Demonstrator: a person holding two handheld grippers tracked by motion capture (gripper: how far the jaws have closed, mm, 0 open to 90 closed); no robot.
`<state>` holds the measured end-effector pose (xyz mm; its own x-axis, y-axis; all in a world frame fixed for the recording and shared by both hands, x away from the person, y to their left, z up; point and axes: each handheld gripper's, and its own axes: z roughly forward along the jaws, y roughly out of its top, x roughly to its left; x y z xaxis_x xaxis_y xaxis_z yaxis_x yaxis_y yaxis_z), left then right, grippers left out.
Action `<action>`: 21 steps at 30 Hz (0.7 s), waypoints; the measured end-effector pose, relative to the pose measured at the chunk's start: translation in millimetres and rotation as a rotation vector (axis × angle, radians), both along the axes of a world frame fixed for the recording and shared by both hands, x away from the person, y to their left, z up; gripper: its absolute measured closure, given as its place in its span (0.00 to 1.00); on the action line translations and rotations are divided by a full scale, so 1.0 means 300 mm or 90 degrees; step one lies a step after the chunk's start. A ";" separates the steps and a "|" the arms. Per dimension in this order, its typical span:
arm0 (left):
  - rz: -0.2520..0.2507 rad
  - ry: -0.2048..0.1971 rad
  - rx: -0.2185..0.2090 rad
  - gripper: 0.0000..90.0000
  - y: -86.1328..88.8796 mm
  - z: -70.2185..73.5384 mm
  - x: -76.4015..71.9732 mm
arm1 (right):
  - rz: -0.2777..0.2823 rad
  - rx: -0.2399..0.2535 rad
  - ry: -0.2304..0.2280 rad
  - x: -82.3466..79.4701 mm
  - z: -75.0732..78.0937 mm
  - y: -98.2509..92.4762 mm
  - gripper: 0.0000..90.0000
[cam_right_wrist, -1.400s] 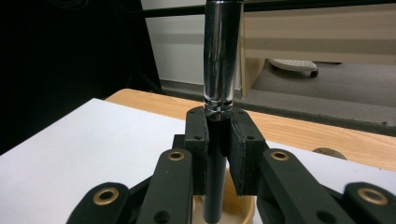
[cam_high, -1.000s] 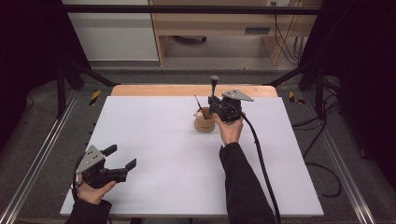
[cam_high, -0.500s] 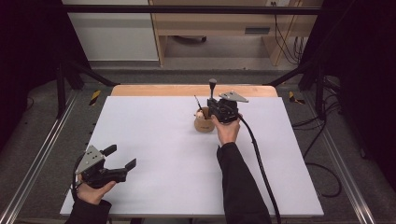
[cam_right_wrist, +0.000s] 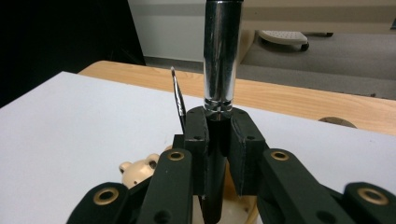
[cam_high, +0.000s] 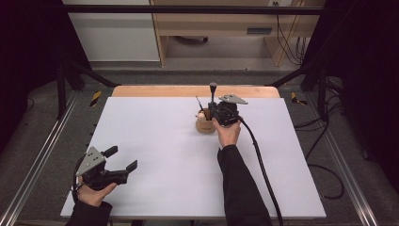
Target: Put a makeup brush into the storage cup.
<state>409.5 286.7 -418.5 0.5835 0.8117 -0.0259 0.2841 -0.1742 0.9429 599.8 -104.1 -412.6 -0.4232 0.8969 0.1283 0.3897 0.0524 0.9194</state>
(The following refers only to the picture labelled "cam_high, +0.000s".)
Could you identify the black metal stand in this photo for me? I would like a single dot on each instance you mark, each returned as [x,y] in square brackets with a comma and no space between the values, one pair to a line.
[321,94]
[61,91]

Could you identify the aluminium rail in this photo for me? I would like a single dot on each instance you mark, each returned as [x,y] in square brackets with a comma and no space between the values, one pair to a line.
[37,157]
[351,185]

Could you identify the thin black makeup brush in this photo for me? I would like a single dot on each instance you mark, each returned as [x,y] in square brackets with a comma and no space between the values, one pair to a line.
[199,104]

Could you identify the black curtain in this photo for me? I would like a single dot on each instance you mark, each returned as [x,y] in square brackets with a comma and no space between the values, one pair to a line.
[28,47]
[370,62]

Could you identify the black crossbar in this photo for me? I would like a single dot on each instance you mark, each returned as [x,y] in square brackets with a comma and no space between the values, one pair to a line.
[188,9]

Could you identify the person's left hand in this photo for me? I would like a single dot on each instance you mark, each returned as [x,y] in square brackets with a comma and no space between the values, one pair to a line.
[92,197]

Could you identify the white board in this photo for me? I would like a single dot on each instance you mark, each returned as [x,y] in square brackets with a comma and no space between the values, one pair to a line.
[175,163]

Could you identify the person's right hand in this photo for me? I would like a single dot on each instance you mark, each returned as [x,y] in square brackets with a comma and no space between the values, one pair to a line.
[228,135]

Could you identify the grey rectangular desk panel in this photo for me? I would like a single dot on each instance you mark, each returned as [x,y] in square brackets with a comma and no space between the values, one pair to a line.
[259,31]

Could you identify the wooden table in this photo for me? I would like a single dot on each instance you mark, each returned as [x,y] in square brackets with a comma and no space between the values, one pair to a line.
[172,91]

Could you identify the light wooden desk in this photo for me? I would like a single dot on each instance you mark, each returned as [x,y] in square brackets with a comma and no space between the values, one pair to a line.
[219,22]

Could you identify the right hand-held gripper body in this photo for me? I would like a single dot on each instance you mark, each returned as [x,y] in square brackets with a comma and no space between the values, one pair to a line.
[227,113]

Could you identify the white cabinet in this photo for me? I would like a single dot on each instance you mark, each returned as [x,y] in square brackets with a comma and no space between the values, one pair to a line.
[116,37]

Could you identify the wooden brush holder cup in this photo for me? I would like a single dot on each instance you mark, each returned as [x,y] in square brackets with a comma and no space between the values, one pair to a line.
[204,127]

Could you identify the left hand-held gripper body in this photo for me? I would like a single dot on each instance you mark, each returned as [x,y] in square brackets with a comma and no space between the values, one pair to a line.
[91,160]

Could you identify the wide black makeup brush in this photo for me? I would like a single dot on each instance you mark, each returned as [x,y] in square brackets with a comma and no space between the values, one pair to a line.
[213,87]

